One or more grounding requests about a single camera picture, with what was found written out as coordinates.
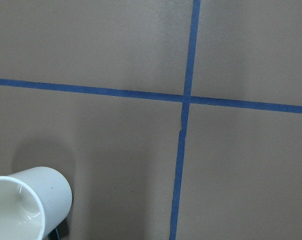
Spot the white mug with black handle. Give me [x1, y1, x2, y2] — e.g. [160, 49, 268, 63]
[0, 166, 73, 240]

